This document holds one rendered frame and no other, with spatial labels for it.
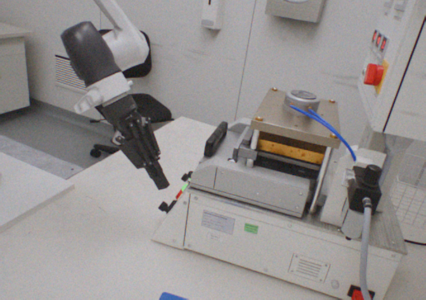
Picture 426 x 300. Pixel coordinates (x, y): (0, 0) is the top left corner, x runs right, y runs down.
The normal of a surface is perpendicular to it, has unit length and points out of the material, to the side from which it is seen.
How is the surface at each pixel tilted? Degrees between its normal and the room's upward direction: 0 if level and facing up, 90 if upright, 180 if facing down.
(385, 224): 0
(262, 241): 90
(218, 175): 90
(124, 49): 80
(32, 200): 0
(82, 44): 65
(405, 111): 90
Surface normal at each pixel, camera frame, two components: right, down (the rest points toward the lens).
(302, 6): -0.42, 0.32
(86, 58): 0.14, 0.22
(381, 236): 0.14, -0.90
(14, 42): 0.90, 0.29
